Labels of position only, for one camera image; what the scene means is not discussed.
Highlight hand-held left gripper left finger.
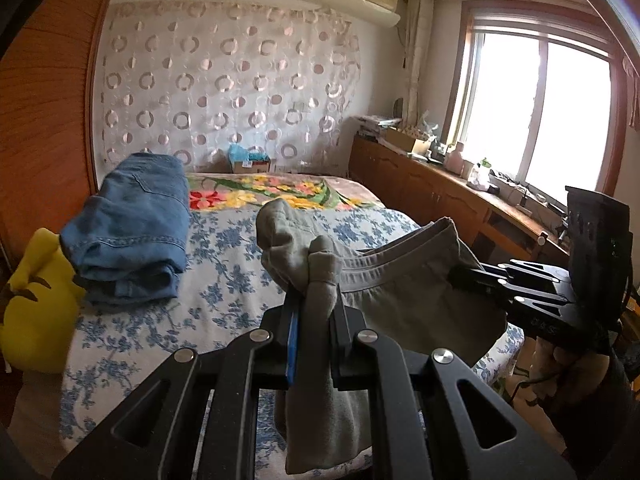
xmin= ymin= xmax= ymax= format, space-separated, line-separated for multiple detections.
xmin=52 ymin=291 xmax=302 ymax=480

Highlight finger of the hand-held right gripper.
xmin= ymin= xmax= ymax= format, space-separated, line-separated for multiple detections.
xmin=449 ymin=259 xmax=572 ymax=285
xmin=449 ymin=275 xmax=576 ymax=312

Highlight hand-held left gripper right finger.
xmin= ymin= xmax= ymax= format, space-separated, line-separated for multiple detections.
xmin=330 ymin=286 xmax=581 ymax=480

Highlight grey-green pants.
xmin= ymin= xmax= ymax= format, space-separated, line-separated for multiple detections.
xmin=255 ymin=199 xmax=508 ymax=476

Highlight person's right forearm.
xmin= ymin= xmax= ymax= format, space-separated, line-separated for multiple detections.
xmin=550 ymin=352 xmax=640 ymax=480

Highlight person's right hand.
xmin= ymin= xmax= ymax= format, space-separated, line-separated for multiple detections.
xmin=531 ymin=337 xmax=608 ymax=411

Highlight blue floral white blanket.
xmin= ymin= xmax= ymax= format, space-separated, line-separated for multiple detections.
xmin=60 ymin=205 xmax=526 ymax=461

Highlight white plastic bag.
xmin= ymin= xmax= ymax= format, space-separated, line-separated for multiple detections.
xmin=467 ymin=157 xmax=494 ymax=191

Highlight long wooden cabinet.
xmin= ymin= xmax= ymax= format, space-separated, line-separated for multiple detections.
xmin=347 ymin=132 xmax=576 ymax=262

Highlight pink bottle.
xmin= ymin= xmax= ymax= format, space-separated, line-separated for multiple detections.
xmin=446 ymin=142 xmax=466 ymax=174

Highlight wooden framed window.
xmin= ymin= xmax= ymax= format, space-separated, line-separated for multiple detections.
xmin=442 ymin=0 xmax=640 ymax=202

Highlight pink floral bedspread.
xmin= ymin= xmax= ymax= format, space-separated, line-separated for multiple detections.
xmin=185 ymin=172 xmax=387 ymax=211

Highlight open cardboard box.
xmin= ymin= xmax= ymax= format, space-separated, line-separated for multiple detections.
xmin=382 ymin=127 xmax=432 ymax=157

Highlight small cardboard box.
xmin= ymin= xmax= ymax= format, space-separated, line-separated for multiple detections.
xmin=230 ymin=157 xmax=272 ymax=175

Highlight folded blue jeans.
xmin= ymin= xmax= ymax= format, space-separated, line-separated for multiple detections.
xmin=60 ymin=154 xmax=191 ymax=307

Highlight stack of papers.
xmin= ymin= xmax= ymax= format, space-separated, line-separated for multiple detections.
xmin=355 ymin=115 xmax=402 ymax=139

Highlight beige window curtain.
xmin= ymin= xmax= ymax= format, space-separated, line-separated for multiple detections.
xmin=405 ymin=0 xmax=434 ymax=127

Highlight yellow plush pillow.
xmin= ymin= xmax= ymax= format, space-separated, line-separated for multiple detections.
xmin=0 ymin=227 xmax=87 ymax=374

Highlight circle patterned curtain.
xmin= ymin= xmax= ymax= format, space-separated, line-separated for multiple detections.
xmin=92 ymin=2 xmax=362 ymax=178

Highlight wooden wardrobe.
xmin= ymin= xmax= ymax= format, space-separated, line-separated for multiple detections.
xmin=0 ymin=0 xmax=126 ymax=261

